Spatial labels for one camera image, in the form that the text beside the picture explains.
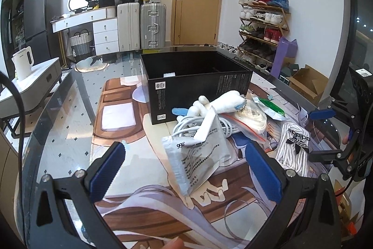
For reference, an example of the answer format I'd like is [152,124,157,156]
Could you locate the wicker laundry basket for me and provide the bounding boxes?
[69,30,94,56]

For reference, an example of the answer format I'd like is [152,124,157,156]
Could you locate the dark glass cabinet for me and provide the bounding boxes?
[0,0,27,74]

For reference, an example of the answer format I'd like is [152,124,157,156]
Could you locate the white suitcase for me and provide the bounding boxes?
[117,2,140,52]

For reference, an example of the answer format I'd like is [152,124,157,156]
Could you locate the grey foil packet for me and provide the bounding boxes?
[162,107,234,197]

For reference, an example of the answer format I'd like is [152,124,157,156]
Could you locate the white side cabinet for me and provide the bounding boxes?
[0,57,62,133]

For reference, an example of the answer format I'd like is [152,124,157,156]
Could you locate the green and white packet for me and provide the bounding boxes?
[252,94,286,121]

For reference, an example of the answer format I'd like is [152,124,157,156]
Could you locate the white adidas laces pack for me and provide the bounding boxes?
[275,121,311,176]

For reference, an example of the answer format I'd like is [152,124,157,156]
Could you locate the white charger cable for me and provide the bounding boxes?
[173,115,234,139]

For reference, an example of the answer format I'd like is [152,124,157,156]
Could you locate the person's left hand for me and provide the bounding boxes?
[159,239,185,249]

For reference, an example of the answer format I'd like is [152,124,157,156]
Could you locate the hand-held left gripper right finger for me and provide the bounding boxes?
[245,141,341,249]

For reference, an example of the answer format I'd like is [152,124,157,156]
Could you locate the wooden drawer cabinet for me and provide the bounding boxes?
[0,135,18,238]

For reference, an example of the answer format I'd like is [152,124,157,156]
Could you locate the clear zip bag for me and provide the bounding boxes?
[221,100,267,141]

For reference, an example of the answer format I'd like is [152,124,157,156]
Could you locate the silver suitcase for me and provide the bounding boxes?
[140,3,166,49]

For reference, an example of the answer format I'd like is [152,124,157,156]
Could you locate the white and blue plush toy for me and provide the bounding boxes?
[172,91,248,121]

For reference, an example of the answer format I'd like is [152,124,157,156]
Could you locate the printed desk mat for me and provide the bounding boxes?
[93,77,335,249]

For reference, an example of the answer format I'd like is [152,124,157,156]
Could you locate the open brown cardboard box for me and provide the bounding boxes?
[287,65,329,105]

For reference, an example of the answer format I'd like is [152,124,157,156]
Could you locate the black cable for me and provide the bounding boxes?
[0,71,26,139]

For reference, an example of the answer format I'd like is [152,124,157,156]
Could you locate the rows of assorted shoes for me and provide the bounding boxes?
[238,0,290,67]

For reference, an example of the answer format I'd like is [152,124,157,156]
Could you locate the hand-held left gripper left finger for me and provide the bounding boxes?
[35,141,126,249]

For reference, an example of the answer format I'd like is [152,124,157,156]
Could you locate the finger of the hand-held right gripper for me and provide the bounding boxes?
[309,97,365,133]
[308,129,362,174]

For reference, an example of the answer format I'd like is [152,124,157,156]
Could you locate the purple yoga mat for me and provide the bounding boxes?
[269,37,298,77]

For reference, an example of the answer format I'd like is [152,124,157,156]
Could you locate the pile of loose shoes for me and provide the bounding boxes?
[217,42,242,55]

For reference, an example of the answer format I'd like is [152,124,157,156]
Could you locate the dark grey fridge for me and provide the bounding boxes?
[23,0,63,63]

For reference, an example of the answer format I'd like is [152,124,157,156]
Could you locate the wooden shoe rack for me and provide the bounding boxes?
[237,0,291,69]

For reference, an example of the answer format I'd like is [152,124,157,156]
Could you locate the black cardboard box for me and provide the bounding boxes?
[140,51,253,125]

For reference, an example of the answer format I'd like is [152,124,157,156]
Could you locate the white vanity desk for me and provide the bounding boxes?
[51,8,118,55]

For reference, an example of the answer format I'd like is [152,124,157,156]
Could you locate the white electric kettle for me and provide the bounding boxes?
[12,46,35,81]

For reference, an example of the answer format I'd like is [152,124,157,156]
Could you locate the dark green box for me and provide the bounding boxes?
[280,64,304,80]

